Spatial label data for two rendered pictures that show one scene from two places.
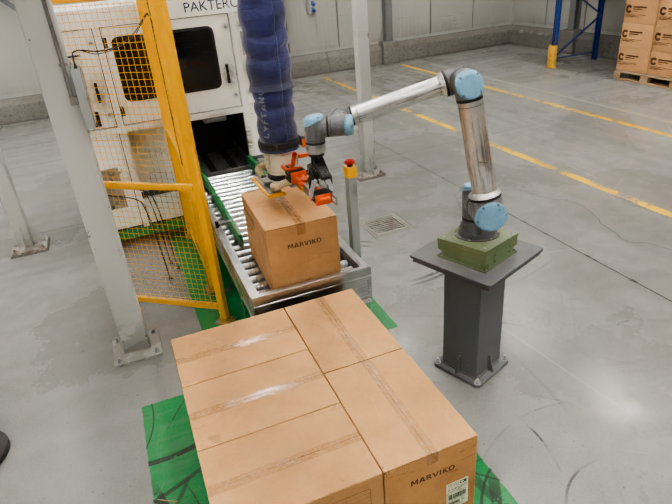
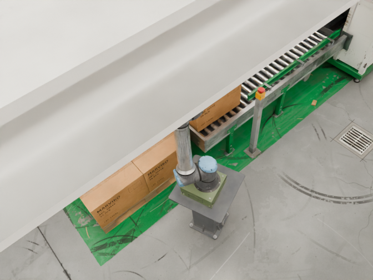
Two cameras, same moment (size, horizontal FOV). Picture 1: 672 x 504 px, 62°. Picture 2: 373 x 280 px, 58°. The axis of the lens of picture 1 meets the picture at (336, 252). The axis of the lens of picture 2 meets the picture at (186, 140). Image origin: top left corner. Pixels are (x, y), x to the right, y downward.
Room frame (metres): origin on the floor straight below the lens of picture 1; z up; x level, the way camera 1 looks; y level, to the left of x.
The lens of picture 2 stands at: (2.12, -2.04, 3.36)
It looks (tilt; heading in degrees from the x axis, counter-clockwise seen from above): 54 degrees down; 76
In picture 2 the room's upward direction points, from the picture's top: 8 degrees counter-clockwise
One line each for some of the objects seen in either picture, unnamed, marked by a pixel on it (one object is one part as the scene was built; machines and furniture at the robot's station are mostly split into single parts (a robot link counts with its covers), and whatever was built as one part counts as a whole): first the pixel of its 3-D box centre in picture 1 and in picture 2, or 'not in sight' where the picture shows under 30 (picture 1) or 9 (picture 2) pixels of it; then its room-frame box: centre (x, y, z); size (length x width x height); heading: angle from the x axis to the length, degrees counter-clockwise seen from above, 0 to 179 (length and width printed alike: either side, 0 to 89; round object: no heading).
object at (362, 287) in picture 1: (314, 301); (184, 128); (2.66, 0.14, 0.47); 0.70 x 0.03 x 0.15; 110
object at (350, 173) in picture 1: (354, 236); (256, 125); (3.37, -0.13, 0.50); 0.07 x 0.07 x 1.00; 20
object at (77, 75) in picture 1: (84, 97); not in sight; (3.05, 1.25, 1.62); 0.20 x 0.05 x 0.30; 20
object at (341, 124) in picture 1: (340, 125); not in sight; (2.46, -0.07, 1.51); 0.12 x 0.12 x 0.09; 0
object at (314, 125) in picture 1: (314, 129); not in sight; (2.45, 0.05, 1.51); 0.10 x 0.09 x 0.12; 90
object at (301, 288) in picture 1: (313, 285); (183, 122); (2.66, 0.14, 0.58); 0.70 x 0.03 x 0.06; 110
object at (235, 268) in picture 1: (215, 231); not in sight; (3.65, 0.84, 0.50); 2.31 x 0.05 x 0.19; 20
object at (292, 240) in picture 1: (289, 234); (206, 94); (2.98, 0.26, 0.75); 0.60 x 0.40 x 0.40; 18
